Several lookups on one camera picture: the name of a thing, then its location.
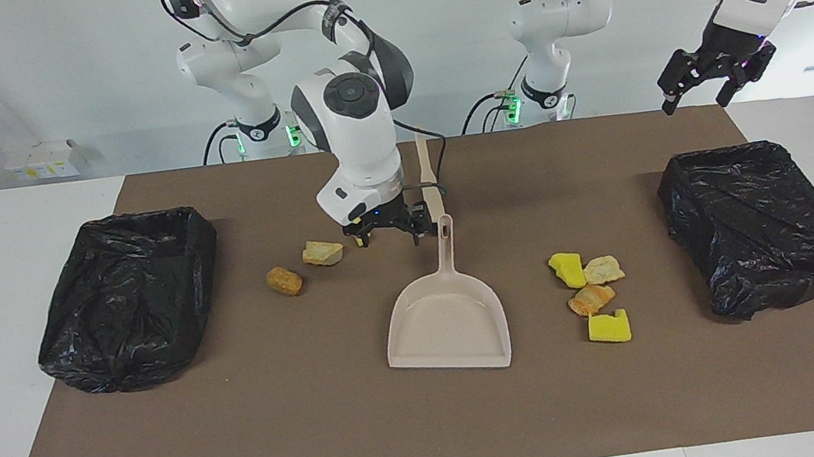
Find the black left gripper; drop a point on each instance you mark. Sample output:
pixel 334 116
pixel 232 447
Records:
pixel 730 41

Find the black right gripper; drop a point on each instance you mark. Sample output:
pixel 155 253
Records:
pixel 383 220

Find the pale angular foam chunk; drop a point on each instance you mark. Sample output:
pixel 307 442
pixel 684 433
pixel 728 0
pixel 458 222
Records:
pixel 323 253

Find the beige hand brush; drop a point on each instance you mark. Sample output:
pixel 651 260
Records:
pixel 428 164

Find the beige plastic dustpan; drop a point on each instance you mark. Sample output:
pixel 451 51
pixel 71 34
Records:
pixel 446 324

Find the brown potato shaped foam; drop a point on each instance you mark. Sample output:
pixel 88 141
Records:
pixel 284 281

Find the yellow green-backed sponge piece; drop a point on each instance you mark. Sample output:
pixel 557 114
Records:
pixel 567 269

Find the orange striped sponge chunk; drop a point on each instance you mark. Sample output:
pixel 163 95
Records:
pixel 590 300

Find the pale beige sponge chunk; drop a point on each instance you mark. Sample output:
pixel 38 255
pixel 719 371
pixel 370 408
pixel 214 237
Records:
pixel 604 269

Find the yellow notched sponge piece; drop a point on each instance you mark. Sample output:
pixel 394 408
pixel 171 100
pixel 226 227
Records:
pixel 606 328

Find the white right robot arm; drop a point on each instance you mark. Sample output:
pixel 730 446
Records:
pixel 356 134

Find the black bag lined bin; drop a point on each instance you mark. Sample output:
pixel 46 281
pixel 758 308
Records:
pixel 764 223
pixel 128 294

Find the brown table mat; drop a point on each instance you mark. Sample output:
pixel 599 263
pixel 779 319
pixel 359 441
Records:
pixel 322 425

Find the large white box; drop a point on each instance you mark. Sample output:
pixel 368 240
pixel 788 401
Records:
pixel 56 157

